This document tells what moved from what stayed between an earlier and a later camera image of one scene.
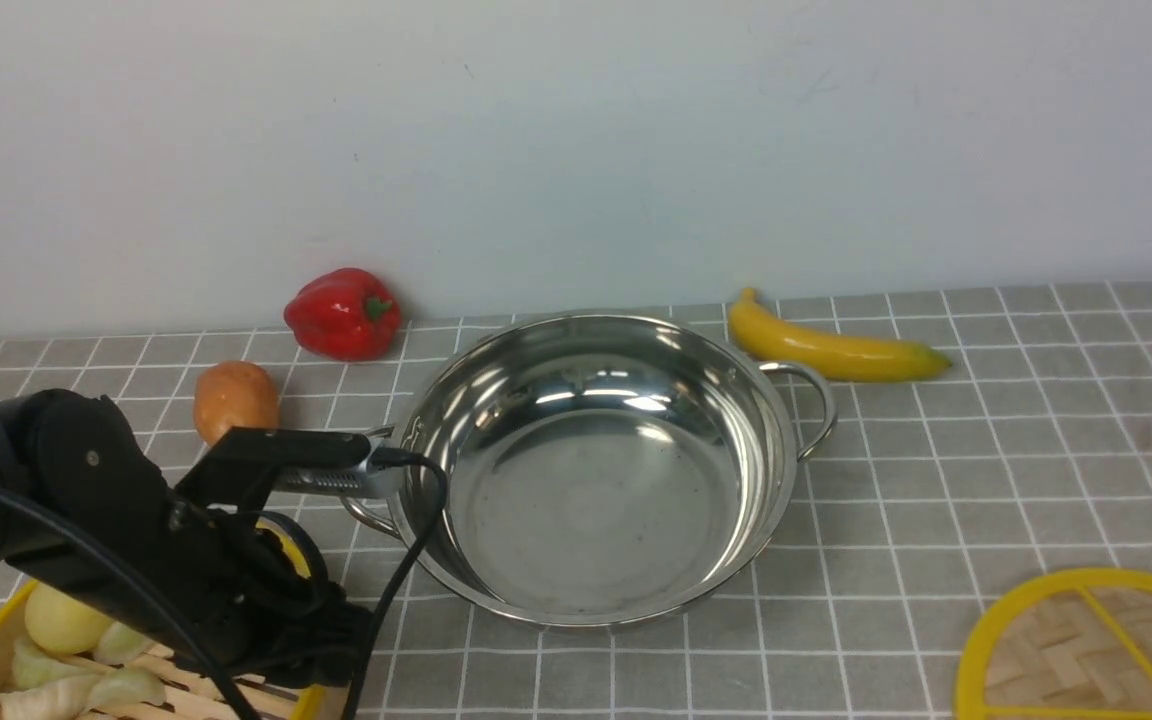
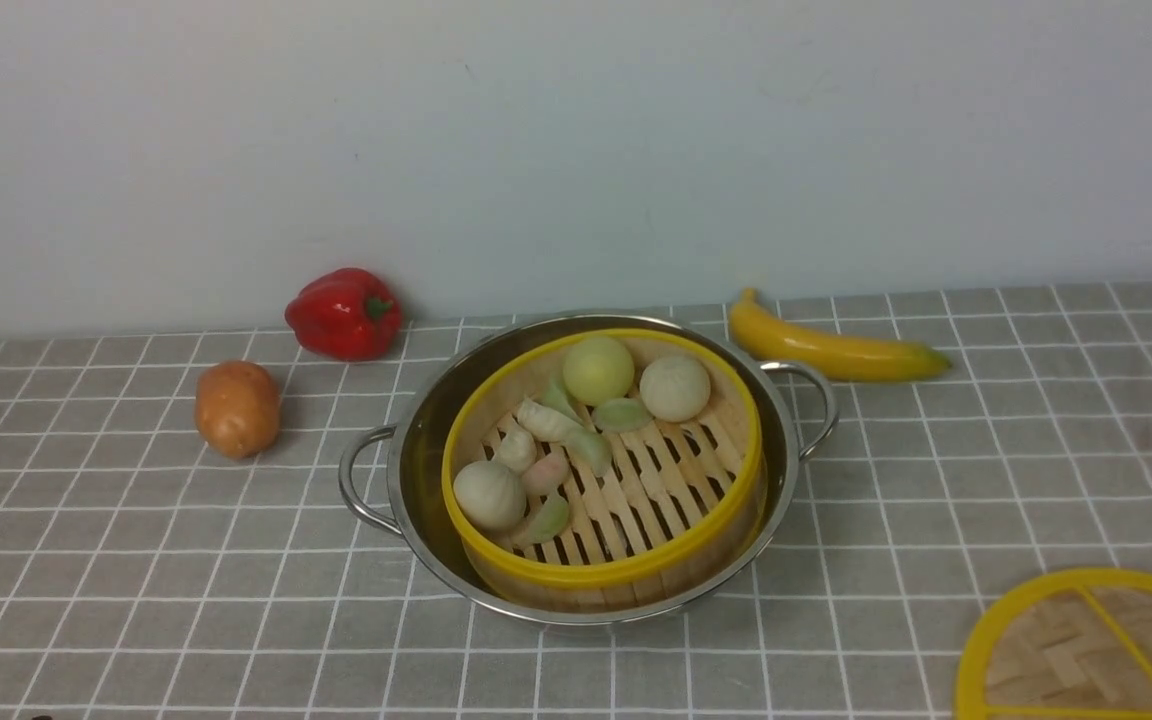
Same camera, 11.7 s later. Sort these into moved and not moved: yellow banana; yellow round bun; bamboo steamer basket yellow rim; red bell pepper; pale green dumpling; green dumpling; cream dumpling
Moved: green dumpling; cream dumpling; bamboo steamer basket yellow rim; yellow round bun; pale green dumpling
Not moved: red bell pepper; yellow banana
